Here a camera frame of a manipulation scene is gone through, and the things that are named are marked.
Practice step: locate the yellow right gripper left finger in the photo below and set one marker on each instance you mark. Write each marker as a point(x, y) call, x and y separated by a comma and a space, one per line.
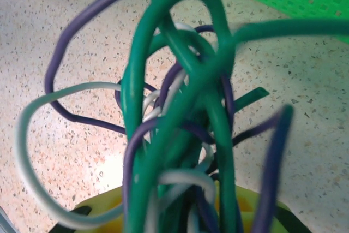
point(109, 203)

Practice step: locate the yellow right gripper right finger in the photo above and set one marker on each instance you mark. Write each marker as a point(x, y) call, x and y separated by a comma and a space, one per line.
point(245, 203)

